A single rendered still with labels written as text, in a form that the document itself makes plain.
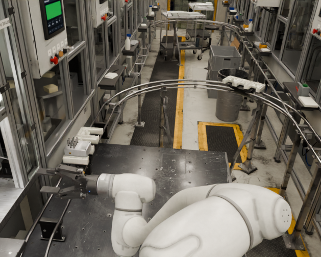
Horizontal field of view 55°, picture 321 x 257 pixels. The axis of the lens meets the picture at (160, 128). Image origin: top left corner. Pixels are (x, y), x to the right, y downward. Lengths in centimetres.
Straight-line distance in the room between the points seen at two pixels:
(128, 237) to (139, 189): 16
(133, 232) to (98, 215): 65
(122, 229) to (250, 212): 58
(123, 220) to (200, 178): 93
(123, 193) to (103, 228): 55
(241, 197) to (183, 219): 14
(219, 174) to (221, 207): 141
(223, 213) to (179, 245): 11
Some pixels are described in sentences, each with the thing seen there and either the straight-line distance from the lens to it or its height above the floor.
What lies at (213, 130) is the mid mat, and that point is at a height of 1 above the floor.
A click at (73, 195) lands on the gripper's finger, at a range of 126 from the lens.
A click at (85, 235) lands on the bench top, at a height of 68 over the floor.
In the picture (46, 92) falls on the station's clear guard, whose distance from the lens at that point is 178.
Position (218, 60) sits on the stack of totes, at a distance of 461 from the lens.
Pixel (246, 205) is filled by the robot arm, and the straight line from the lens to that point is 65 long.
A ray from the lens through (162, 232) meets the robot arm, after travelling 58.
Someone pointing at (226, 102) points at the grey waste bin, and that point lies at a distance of 403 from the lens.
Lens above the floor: 189
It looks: 29 degrees down
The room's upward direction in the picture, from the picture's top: 2 degrees clockwise
